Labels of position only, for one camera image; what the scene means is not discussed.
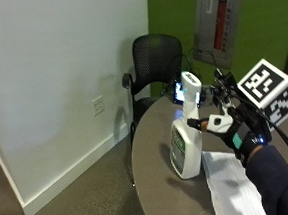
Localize red fire extinguisher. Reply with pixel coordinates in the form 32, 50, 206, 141
210, 0, 238, 54

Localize metal fire extinguisher cabinet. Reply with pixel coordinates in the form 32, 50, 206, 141
189, 0, 252, 72

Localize white wall outlet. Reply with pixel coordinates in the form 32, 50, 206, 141
90, 95, 107, 118

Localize white cube with black markers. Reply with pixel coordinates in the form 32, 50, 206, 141
235, 56, 288, 131

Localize black mesh office chair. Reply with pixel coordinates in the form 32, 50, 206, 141
117, 31, 191, 147

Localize white spray bottle green label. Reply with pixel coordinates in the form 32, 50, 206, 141
162, 69, 210, 182

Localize white paper towel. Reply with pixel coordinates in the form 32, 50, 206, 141
201, 145, 269, 215

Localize black device with lit screen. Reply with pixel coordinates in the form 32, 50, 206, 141
171, 78, 208, 110

